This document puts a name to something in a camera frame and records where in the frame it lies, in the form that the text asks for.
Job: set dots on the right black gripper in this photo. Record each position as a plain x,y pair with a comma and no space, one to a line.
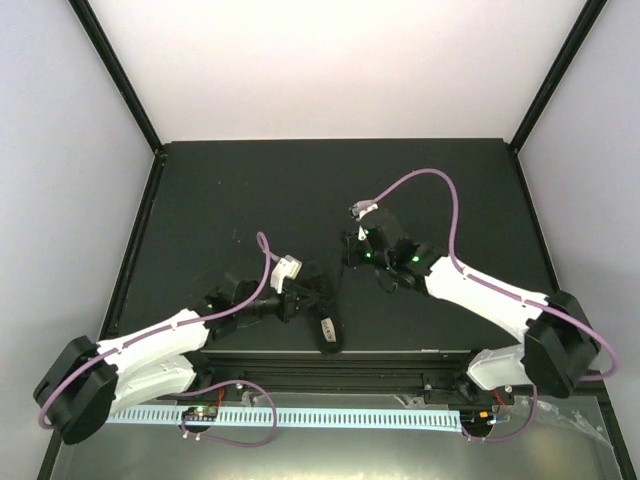
352,258

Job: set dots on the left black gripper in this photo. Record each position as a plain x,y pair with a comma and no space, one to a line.
291,306

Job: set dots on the black sneaker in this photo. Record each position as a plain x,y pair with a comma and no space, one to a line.
320,305

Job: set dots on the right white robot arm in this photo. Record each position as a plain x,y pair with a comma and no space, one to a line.
554,348

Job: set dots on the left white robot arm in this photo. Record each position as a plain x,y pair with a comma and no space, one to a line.
91,381

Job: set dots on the left small circuit board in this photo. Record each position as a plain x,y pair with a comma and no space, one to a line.
200,413

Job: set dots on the small circuit board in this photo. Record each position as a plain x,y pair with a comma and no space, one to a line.
479,417
200,413

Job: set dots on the right small circuit board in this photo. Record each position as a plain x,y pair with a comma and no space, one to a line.
479,417

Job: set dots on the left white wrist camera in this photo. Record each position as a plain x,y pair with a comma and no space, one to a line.
287,267

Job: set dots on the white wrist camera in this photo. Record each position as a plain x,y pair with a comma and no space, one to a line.
362,208
287,267

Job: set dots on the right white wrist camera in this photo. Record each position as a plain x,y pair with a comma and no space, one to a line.
362,208

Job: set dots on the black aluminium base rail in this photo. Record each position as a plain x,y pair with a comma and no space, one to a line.
434,375

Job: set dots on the white slotted cable duct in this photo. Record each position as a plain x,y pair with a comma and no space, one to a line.
286,417

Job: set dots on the right black frame post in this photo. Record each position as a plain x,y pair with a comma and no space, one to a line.
570,47

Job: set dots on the black frame post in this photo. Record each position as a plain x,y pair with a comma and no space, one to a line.
109,58
570,47

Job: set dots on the left black frame post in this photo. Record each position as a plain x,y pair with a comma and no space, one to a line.
109,58

